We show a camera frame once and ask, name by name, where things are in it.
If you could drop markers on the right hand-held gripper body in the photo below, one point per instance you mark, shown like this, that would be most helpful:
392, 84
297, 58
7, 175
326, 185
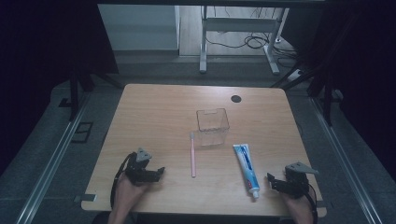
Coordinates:
295, 182

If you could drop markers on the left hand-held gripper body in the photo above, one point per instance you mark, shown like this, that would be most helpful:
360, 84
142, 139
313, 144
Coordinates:
140, 172

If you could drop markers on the blue white toothpaste tube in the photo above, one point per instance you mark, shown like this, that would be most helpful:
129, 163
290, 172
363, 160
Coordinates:
247, 169

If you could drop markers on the pink toothbrush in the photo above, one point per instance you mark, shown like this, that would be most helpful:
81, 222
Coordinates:
193, 155

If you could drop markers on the clear plastic container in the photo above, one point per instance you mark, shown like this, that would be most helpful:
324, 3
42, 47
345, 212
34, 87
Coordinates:
212, 126

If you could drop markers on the person's left hand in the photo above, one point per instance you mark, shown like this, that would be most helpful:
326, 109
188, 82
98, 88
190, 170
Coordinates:
129, 191

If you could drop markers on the person's right hand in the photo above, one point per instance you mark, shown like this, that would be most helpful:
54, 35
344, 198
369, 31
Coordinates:
299, 203

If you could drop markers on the grey tape strip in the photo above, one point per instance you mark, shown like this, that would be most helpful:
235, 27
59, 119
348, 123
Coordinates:
322, 204
85, 198

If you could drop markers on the black round table grommet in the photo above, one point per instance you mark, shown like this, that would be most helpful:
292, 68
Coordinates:
236, 99

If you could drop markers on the black metal stand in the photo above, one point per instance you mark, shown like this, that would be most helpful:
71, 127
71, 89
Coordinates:
74, 93
327, 99

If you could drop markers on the white power strip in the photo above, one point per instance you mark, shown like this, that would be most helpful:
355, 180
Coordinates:
294, 75

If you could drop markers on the dark curtain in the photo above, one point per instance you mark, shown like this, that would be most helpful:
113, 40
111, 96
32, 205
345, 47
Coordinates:
364, 77
37, 62

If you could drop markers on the aluminium floor rail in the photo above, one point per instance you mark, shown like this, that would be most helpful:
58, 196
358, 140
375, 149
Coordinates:
49, 168
345, 165

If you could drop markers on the white wall panel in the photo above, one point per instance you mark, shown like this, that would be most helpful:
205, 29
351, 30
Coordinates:
137, 28

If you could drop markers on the white desk frame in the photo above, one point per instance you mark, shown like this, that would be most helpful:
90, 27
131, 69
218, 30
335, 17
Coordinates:
239, 24

